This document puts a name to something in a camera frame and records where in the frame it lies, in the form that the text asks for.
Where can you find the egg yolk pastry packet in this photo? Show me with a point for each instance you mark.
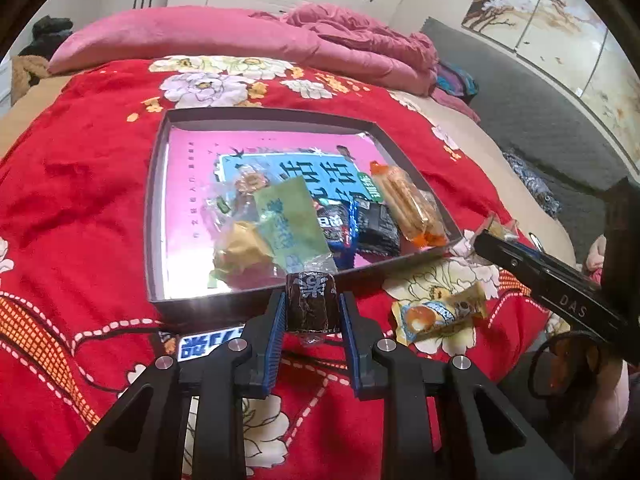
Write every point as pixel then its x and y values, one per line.
pixel 430 315

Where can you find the black snack packet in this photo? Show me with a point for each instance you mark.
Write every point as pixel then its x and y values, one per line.
pixel 375 230

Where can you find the colourful cloth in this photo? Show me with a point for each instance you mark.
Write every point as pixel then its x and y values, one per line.
pixel 457 80

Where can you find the dark clothes pile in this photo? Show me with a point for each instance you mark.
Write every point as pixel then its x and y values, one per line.
pixel 47 32

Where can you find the floral wall panel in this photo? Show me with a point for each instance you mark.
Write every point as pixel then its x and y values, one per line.
pixel 550 25

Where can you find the pink pillow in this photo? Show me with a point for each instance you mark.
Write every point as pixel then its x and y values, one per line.
pixel 175 35

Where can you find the small brown candy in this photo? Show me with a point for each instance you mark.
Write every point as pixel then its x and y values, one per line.
pixel 310 302

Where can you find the pink book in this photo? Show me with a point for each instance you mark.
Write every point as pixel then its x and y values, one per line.
pixel 190 185

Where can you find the blue cookie packet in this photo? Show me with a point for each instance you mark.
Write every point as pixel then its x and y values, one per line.
pixel 335 230

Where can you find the brown plush cloth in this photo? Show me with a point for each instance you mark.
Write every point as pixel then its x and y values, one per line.
pixel 27 72

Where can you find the dark chocolate bar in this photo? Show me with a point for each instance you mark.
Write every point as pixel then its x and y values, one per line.
pixel 200 347

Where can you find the dark patterned cloth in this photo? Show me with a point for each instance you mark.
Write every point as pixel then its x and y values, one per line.
pixel 535 185

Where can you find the pink crumpled quilt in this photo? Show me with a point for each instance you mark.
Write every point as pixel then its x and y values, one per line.
pixel 360 45

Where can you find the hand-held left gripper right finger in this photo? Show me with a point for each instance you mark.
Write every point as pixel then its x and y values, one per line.
pixel 352 345

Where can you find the red floral blanket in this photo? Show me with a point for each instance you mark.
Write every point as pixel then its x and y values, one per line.
pixel 75 185

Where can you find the orange clear biscuit packet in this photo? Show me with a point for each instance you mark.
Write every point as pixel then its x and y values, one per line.
pixel 410 205

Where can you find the clear wrapped candy packet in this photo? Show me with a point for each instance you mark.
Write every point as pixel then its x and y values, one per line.
pixel 245 180

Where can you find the dark grey shallow box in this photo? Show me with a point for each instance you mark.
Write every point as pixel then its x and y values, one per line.
pixel 200 310

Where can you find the green snack packet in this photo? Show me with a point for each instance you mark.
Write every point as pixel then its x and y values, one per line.
pixel 287 225

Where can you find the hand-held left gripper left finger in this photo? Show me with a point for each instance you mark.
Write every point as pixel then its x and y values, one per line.
pixel 275 345

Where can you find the pink cloth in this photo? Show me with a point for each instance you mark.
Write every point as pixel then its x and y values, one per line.
pixel 595 260

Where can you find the person's right forearm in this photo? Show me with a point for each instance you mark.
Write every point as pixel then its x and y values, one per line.
pixel 600 410

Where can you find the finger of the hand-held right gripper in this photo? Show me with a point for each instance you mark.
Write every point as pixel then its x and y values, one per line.
pixel 550 280

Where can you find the small clear yellow packet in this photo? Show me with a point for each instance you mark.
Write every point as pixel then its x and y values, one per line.
pixel 502 230

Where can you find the clear wrapped yellow pastry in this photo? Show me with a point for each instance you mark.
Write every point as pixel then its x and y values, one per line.
pixel 240 252

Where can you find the grey mat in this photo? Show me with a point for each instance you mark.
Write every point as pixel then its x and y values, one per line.
pixel 525 100

